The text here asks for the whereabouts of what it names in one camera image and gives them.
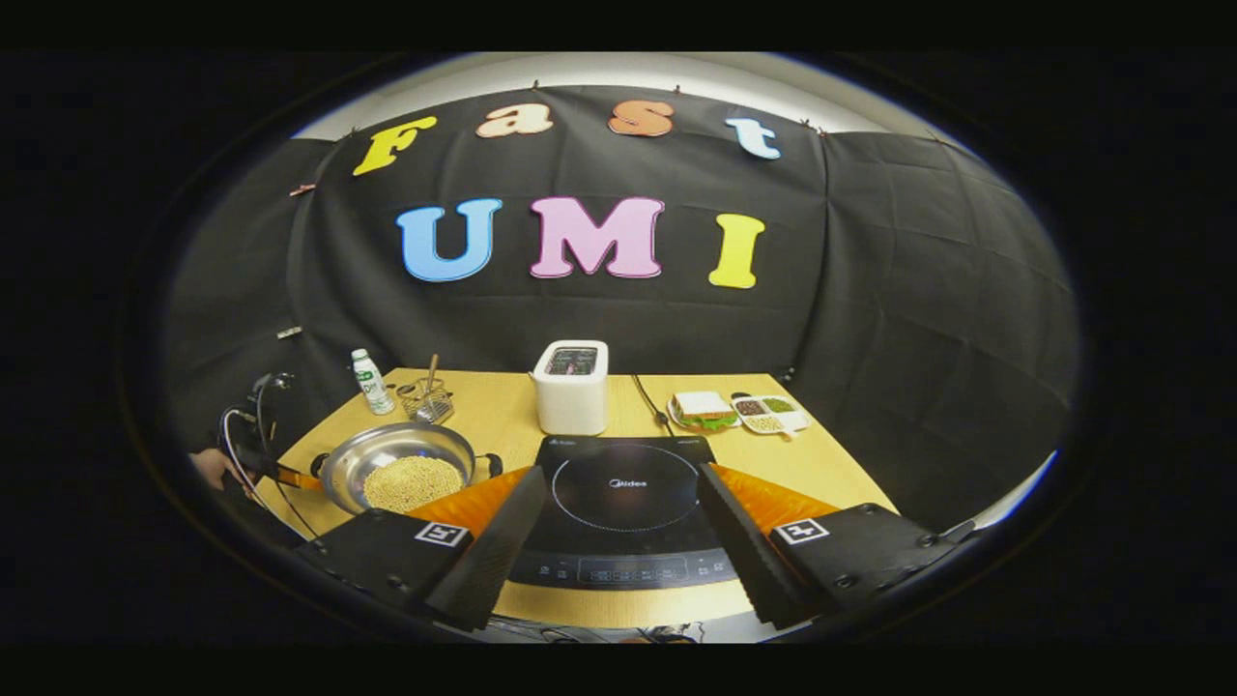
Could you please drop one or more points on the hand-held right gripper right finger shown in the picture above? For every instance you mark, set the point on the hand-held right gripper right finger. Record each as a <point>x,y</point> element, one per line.
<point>754,561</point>

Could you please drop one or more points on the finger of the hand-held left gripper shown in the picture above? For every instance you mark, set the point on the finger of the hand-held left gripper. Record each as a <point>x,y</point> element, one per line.
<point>285,476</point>

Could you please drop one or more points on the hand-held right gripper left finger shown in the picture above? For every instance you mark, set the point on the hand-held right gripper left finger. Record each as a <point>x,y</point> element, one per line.
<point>493,561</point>

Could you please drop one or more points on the black induction cooktop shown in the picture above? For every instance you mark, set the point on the black induction cooktop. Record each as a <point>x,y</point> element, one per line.
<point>618,503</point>

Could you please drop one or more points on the pile of yellow soybeans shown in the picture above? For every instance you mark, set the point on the pile of yellow soybeans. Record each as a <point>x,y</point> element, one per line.
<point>411,483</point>

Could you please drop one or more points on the white bottle with green label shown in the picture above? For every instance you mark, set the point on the white bottle with green label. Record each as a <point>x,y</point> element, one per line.
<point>372,387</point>

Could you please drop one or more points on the white divided dish with beans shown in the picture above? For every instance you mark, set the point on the white divided dish with beans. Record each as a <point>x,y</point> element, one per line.
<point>768,414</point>

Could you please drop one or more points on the white sandwich plate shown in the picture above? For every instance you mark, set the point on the white sandwich plate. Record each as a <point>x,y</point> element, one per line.
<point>676,421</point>

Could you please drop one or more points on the white toaster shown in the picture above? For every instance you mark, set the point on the white toaster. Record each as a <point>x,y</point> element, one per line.
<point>570,401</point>

